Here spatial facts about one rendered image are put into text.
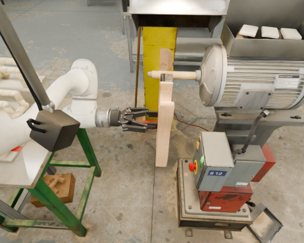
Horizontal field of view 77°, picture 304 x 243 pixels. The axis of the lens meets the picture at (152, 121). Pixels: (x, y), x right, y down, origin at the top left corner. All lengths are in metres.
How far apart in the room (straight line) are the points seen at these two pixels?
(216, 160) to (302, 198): 1.61
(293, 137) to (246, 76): 1.99
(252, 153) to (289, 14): 0.58
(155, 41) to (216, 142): 1.16
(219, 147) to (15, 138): 0.62
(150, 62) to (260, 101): 1.19
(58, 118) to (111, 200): 1.62
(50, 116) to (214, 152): 0.59
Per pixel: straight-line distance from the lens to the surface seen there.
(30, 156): 1.08
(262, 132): 1.02
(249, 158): 1.02
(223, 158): 0.73
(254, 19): 0.87
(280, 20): 0.91
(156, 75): 0.81
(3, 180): 1.07
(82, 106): 0.84
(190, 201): 1.53
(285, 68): 0.85
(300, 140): 2.73
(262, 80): 0.80
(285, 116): 0.99
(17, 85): 1.24
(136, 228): 1.75
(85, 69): 0.84
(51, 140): 0.26
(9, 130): 0.53
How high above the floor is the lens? 1.69
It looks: 46 degrees down
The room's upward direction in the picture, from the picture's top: straight up
